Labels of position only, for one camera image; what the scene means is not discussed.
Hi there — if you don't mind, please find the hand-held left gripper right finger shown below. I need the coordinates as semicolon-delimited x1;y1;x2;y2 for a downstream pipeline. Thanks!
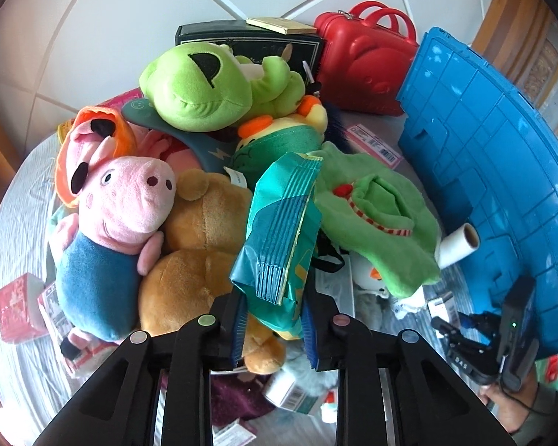
302;288;517;446

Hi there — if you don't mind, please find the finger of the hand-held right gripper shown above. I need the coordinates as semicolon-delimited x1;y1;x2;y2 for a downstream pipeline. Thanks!
429;316;468;342
462;312;500;337

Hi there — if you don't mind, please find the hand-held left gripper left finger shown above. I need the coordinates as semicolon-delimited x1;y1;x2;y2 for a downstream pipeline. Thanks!
32;288;252;446

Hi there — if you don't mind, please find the teal green packet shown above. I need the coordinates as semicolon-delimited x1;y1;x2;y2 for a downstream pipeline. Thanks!
230;151;324;340

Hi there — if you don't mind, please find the blue plastic container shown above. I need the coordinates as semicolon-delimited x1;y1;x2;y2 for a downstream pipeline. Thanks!
397;25;558;354

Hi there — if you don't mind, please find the person's right forearm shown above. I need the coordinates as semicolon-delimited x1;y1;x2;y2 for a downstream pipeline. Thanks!
511;372;558;446

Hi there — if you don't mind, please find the person's right hand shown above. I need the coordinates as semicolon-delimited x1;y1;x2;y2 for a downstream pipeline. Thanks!
479;378;533;434

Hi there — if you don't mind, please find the small white barcode box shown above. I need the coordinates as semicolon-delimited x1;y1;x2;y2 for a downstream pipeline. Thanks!
427;292;457;323

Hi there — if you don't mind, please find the red green packet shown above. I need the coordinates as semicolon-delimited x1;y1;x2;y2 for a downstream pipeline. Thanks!
537;353;558;384

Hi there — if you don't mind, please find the small green white box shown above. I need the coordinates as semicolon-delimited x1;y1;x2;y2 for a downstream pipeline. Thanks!
264;372;324;416

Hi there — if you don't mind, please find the maroon cloth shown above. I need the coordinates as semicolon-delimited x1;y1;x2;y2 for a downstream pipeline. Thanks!
211;374;273;428

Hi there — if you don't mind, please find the small white red-label bottle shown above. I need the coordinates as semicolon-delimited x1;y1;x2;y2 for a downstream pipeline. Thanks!
321;390;338;423

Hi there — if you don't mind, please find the white paper roll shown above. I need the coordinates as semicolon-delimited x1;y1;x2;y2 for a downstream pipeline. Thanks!
434;223;481;269

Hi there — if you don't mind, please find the white snowman plush toy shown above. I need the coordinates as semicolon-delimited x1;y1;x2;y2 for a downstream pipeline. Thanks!
351;255;394;299

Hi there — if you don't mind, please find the small pink white box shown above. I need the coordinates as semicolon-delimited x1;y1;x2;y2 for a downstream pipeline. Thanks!
213;420;256;446

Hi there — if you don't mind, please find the brown bear plush toy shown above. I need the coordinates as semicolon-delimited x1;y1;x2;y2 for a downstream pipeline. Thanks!
137;169;286;375

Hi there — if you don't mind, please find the green cabbage plush toy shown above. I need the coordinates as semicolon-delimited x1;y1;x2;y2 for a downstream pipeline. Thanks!
314;142;442;299

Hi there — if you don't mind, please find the red white small box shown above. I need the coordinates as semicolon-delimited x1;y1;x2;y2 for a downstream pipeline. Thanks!
62;334;117;377

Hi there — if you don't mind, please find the pink pig plush toy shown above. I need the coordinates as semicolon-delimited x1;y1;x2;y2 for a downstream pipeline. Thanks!
49;142;177;363

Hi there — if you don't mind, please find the yellow duck plush toy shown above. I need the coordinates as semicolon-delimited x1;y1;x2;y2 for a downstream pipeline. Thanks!
232;95;328;187

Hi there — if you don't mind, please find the pink barcode box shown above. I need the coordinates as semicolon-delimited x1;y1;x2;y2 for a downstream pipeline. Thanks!
346;124;403;169

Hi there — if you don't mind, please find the grey-blue plush toy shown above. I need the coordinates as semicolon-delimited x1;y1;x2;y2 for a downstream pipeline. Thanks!
121;97;243;177

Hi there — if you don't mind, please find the red tissue packet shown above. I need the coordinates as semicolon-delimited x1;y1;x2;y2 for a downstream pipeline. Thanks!
0;273;47;343

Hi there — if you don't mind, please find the orange pink flamingo plush toy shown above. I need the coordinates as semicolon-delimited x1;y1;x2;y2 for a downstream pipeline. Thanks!
55;104;138;207

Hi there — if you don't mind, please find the green frog plush toy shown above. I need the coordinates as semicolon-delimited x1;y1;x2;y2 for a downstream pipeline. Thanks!
139;42;308;131

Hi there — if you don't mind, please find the pink flat box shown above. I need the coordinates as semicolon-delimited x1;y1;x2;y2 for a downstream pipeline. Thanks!
97;88;145;112

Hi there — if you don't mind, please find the red plastic case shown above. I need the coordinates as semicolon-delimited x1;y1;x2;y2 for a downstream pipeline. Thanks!
314;0;419;117

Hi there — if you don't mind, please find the black box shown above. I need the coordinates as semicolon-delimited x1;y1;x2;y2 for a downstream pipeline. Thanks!
174;19;326;84

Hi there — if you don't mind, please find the flat gold box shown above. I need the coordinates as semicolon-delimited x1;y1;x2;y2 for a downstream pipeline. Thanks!
246;16;317;35

